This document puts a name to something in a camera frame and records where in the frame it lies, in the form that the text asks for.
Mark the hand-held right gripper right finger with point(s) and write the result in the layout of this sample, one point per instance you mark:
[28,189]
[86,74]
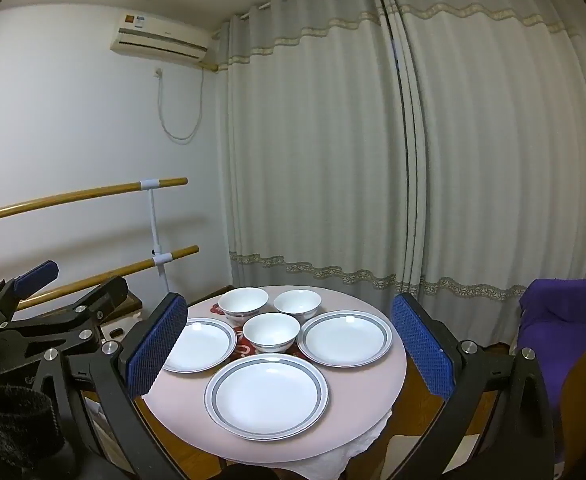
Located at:
[423,350]

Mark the white cabinet drawer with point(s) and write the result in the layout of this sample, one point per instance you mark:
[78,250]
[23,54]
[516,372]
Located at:
[128,327]

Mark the white bowl with grey band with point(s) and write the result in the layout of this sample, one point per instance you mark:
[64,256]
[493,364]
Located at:
[298,302]
[271,330]
[243,300]

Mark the white plate with grey rim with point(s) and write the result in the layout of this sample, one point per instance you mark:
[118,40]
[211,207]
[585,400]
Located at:
[203,345]
[267,395]
[345,340]

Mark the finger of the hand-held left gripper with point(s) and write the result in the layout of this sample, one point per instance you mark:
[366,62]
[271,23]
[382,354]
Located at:
[100,302]
[35,277]

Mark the wooden barre rail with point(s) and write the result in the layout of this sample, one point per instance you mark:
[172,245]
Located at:
[73,195]
[123,270]

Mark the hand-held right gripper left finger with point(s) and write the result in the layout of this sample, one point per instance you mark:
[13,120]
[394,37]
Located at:
[155,345]

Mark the white barre stand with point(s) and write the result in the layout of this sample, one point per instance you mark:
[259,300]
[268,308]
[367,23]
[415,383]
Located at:
[154,220]

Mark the purple cloth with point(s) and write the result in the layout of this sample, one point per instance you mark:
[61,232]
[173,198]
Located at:
[558,310]

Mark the white wall air conditioner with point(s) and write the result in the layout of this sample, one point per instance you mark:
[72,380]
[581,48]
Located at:
[158,40]

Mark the white tablecloth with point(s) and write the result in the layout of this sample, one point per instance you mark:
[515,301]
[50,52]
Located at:
[343,460]

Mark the round pink table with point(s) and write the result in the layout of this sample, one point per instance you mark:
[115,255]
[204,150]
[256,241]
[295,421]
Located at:
[363,395]

